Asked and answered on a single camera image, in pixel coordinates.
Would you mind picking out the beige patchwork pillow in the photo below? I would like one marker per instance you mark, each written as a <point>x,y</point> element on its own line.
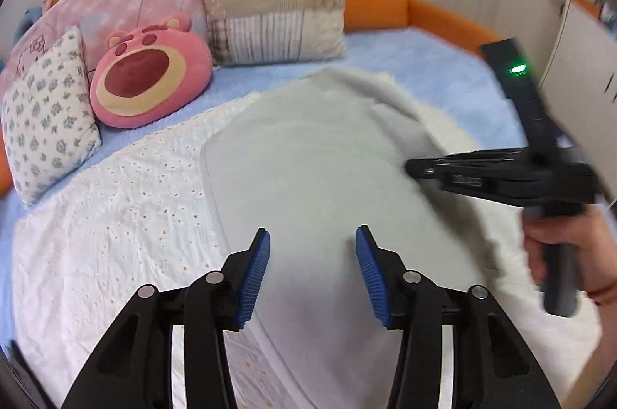
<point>248,32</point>

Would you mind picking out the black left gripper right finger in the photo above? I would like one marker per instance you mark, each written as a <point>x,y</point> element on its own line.
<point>493,365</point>

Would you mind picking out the pink strawberry bear plush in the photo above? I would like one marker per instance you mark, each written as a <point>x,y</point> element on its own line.
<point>149,72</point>

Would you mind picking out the person's right hand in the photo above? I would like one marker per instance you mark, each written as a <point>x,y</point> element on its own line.
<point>595,251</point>

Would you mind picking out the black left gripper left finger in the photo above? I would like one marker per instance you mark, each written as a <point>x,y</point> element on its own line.
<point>131,365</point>

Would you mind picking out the cream daisy embroidered blanket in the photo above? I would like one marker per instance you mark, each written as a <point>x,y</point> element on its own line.
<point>145,207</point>

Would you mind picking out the white blue floral pillow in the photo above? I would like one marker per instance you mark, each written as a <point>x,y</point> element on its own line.
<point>48,124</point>

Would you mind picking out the light blue quilted bedspread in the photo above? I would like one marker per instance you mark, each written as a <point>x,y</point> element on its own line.
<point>433,71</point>

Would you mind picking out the light green jacket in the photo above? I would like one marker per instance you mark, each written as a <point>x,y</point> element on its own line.
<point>311,162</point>

